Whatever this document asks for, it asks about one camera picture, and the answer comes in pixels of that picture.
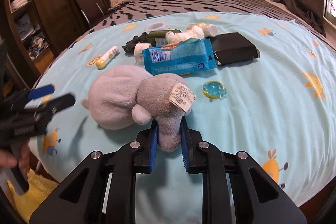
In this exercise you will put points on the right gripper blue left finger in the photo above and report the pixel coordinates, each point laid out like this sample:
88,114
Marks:
154,145

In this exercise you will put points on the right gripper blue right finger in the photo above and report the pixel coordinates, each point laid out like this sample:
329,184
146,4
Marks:
185,147

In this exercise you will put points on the grey plush elephant toy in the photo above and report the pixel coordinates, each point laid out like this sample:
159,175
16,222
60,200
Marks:
128,94

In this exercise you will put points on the black box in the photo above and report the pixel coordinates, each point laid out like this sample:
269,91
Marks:
233,48

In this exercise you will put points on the dark knitted scrunchie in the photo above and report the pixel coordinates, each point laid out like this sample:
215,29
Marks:
129,47

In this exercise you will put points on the person's left hand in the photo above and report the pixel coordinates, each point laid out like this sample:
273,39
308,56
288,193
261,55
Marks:
7,160

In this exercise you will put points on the blue yellow plastic toy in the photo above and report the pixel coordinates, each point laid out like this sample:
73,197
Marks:
214,90

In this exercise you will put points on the blue wet wipes pack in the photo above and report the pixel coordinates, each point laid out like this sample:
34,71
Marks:
191,56

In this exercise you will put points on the white paper roll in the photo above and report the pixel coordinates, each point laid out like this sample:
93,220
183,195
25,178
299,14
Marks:
138,50

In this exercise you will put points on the white yellow tube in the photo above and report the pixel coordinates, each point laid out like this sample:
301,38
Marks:
102,62

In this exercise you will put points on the white crumpled tissue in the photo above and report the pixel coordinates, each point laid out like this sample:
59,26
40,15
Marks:
194,33

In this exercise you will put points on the dark green packet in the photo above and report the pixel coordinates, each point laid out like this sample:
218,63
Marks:
158,37

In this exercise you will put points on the white tape roll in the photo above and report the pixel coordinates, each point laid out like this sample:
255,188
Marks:
156,26

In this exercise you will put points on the brown wooden wardrobe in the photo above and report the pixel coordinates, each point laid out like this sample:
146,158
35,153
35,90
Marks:
52,3

